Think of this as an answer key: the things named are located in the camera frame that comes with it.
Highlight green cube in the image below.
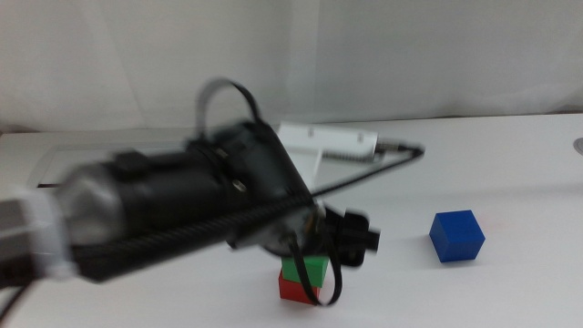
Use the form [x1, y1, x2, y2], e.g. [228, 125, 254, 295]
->
[281, 255, 331, 289]

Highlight red cube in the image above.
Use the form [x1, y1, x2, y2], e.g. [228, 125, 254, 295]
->
[278, 269, 322, 306]

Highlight blue cube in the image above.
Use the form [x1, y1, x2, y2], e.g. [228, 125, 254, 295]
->
[428, 209, 486, 264]

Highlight white cloth backdrop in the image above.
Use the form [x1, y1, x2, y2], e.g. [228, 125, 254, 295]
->
[0, 0, 583, 134]

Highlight thin black cable loop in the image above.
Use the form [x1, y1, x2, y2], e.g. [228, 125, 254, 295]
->
[287, 227, 343, 308]

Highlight black braided cable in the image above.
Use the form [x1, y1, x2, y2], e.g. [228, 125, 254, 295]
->
[0, 140, 427, 323]

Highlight black flat ribbon cable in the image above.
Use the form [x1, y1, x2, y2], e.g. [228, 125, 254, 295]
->
[194, 77, 261, 138]

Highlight silver table cable hatch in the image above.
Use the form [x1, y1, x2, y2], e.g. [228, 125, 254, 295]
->
[26, 136, 201, 190]

